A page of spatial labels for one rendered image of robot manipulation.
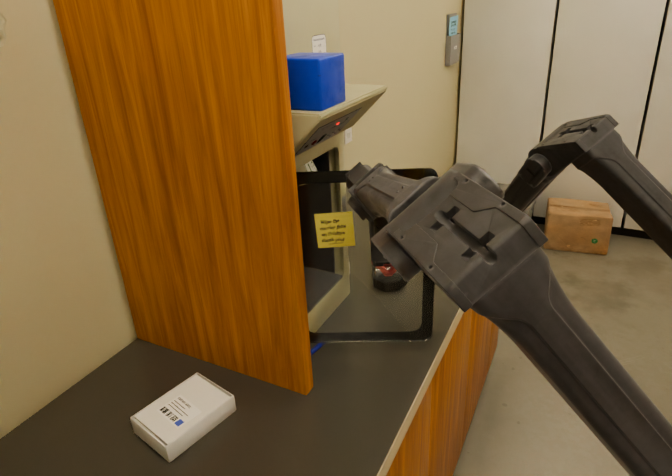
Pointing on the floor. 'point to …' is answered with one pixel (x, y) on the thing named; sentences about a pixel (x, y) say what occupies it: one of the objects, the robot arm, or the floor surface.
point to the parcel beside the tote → (578, 226)
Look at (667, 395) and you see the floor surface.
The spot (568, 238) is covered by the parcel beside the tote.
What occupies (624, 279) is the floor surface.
